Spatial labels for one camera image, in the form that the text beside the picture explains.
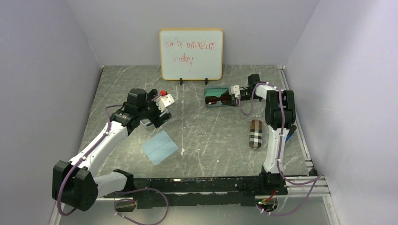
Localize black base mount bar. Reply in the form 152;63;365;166
106;173;288;209

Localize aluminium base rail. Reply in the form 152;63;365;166
48;65;339;225

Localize brown tortoise sunglasses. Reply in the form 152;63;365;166
205;95;234;105

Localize small blue card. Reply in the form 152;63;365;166
285;125;297;142

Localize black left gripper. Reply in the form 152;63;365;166
138;90;171;128

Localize light blue cloth left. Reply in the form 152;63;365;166
141;131;178;165

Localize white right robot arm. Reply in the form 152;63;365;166
237;74;296;180

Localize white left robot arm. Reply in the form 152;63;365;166
52;88;175;216

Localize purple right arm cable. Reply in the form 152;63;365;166
237;82;324;217

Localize yellow framed whiteboard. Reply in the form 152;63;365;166
159;29;224;81

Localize blue glasses case green lining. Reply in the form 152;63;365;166
204;86;237;107

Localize white frame sunglasses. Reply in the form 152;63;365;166
140;107;172;128

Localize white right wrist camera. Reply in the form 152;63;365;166
229;85;240;99

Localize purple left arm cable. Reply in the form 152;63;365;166
56;93;170;225

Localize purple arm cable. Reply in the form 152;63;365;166
56;93;170;225
237;82;324;217

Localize plaid glasses case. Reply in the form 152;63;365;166
249;119;263;149

